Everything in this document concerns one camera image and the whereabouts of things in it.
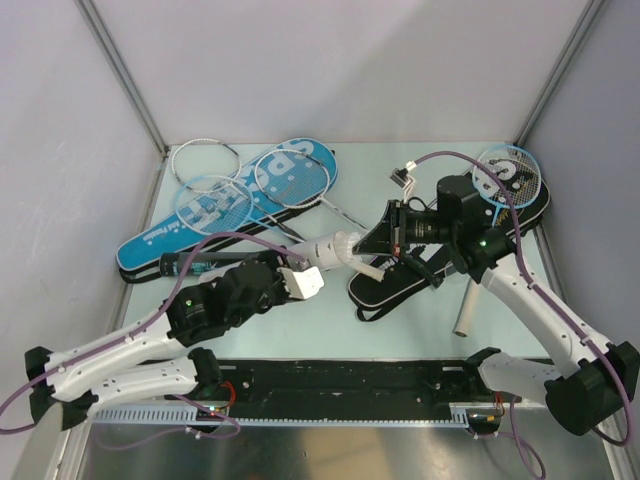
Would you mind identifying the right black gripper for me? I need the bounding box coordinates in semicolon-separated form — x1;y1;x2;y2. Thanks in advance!
353;200;456;256

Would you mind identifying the shuttlecock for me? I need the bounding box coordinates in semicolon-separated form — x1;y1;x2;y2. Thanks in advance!
333;231;362;267

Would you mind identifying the white shuttlecock tube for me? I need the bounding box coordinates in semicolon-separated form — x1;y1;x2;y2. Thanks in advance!
290;231;347;271

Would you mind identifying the black shuttlecock tube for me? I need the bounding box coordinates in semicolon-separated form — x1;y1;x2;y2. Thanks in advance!
158;251;251;277

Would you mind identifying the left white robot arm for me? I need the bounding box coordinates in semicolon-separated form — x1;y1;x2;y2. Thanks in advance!
24;251;318;430

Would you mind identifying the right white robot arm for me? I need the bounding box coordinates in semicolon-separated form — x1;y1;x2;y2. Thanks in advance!
353;175;639;436

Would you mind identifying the black racket cover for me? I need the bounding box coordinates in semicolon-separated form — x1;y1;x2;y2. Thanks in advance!
347;181;550;322

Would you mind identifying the light blue racket left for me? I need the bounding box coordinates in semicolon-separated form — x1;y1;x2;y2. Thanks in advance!
173;180;303;243

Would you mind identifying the light blue racket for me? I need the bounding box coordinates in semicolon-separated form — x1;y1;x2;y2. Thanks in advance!
173;180;303;243
452;143;544;337

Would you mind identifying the white racket white grip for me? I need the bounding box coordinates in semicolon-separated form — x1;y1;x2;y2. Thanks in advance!
253;149;385;285

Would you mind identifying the blue racket cover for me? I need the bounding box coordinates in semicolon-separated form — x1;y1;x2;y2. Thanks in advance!
116;138;338;273

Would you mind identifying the light blue racket right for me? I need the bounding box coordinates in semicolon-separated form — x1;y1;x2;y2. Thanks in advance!
452;143;544;337

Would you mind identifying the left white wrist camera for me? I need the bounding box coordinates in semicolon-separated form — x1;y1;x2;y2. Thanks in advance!
280;266;325;300

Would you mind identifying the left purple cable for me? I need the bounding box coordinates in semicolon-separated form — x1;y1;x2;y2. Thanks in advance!
0;232;309;436

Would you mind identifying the white frame racket far left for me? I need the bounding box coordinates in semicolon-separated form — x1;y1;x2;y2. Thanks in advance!
170;138;242;194

